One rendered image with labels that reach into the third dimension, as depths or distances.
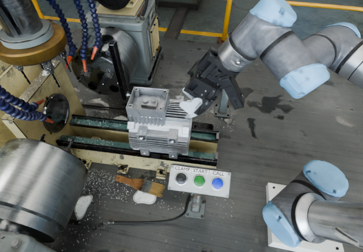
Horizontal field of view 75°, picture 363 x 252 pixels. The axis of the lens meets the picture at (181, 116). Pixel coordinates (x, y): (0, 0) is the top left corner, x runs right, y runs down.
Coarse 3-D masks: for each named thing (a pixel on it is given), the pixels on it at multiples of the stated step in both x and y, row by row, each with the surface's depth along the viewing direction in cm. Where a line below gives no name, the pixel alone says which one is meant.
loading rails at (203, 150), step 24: (72, 120) 98; (120, 120) 97; (72, 144) 90; (96, 144) 90; (120, 144) 90; (192, 144) 96; (216, 144) 93; (120, 168) 94; (144, 168) 96; (168, 168) 93
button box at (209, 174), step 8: (176, 168) 66; (184, 168) 65; (192, 168) 65; (200, 168) 65; (208, 168) 66; (192, 176) 65; (208, 176) 65; (216, 176) 64; (224, 176) 64; (168, 184) 65; (176, 184) 65; (184, 184) 65; (192, 184) 65; (208, 184) 64; (224, 184) 64; (192, 192) 64; (200, 192) 64; (208, 192) 64; (216, 192) 64; (224, 192) 64
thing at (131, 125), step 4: (188, 100) 82; (128, 124) 75; (132, 124) 75; (128, 128) 75; (132, 128) 75; (184, 128) 74; (188, 128) 74; (184, 132) 74; (188, 132) 74; (188, 152) 83
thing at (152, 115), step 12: (132, 96) 77; (144, 96) 80; (156, 96) 80; (168, 96) 77; (132, 108) 72; (144, 108) 72; (156, 108) 76; (132, 120) 76; (144, 120) 76; (156, 120) 75
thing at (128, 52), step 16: (112, 32) 99; (80, 48) 92; (128, 48) 100; (80, 64) 96; (96, 64) 95; (112, 64) 93; (128, 64) 98; (80, 80) 94; (96, 80) 102; (112, 80) 100; (128, 80) 100
